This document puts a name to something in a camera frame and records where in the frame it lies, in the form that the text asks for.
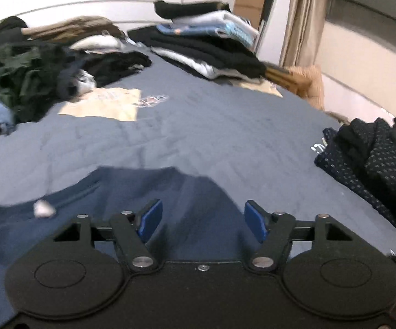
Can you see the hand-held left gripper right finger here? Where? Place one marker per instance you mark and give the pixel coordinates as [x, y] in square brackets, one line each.
[256, 221]

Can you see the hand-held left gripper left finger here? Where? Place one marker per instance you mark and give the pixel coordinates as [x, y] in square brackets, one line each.
[150, 219]

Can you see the navy blue garment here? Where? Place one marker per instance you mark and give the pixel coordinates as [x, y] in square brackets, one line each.
[191, 205]

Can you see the stack of folded clothes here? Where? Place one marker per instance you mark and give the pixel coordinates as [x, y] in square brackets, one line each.
[211, 49]

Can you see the grey-blue printed quilt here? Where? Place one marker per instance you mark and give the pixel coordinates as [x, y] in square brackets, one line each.
[218, 137]

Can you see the navy dotted garment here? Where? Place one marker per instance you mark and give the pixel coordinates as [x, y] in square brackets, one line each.
[372, 171]

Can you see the grey white sock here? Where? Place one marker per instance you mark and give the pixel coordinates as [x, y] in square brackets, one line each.
[86, 82]

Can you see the flat black garment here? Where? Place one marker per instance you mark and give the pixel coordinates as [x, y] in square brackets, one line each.
[115, 65]

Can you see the white garment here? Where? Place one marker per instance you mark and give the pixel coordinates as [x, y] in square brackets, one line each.
[95, 43]

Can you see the dark green garment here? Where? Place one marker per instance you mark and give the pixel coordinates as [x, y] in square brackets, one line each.
[23, 75]

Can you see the brown jacket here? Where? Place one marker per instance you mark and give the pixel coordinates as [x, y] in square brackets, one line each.
[71, 27]

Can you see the white headboard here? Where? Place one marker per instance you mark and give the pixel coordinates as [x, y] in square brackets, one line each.
[115, 13]

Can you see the beige curtain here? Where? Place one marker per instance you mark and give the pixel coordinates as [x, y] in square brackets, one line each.
[304, 17]

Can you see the black jacket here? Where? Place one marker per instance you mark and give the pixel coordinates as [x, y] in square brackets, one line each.
[2, 34]

